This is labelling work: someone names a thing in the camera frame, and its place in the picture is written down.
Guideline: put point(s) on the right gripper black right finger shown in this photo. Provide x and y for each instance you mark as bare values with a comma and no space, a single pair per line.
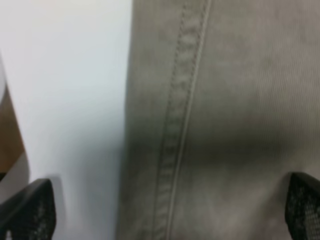
302,207

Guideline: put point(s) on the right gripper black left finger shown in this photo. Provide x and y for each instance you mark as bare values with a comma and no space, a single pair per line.
30,214

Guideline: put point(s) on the khaki shorts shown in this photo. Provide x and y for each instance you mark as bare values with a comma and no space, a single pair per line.
222,106

